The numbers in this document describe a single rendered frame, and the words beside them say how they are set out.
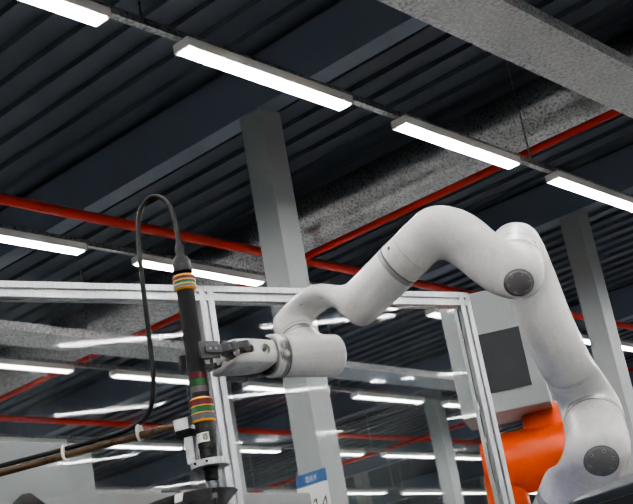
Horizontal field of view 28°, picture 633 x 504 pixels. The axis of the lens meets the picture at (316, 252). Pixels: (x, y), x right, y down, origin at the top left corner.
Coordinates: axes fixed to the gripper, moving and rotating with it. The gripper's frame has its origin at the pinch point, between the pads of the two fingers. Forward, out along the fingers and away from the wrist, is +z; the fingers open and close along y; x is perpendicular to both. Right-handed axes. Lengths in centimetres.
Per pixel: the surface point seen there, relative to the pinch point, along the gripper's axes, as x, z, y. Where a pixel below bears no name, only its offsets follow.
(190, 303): 9.8, 0.4, -1.8
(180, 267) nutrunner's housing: 17.1, 1.3, -1.6
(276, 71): 309, -295, 389
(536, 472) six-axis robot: 20, -315, 258
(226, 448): -2, -42, 70
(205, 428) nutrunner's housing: -14.1, 0.9, -1.8
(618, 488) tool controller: -42, -29, -68
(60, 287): 39, -4, 70
